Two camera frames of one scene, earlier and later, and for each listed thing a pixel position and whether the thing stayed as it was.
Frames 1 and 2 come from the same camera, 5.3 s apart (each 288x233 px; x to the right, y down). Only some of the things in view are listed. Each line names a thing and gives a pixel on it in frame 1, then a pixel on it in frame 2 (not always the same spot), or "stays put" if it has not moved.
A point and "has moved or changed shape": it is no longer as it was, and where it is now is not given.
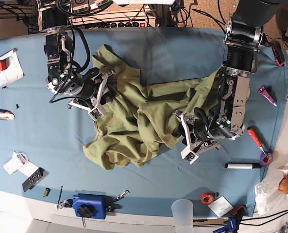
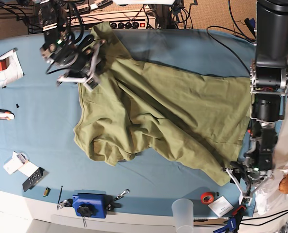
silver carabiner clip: [127, 191] stays put
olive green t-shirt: [139, 122] has moved or changed shape
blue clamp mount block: [93, 206] stays put
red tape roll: [207, 198] stays put
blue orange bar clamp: [233, 222] stays put
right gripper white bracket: [97, 111] → [90, 81]
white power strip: [131, 18] stays put
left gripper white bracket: [191, 154] → [239, 171]
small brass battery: [46, 192] stays put
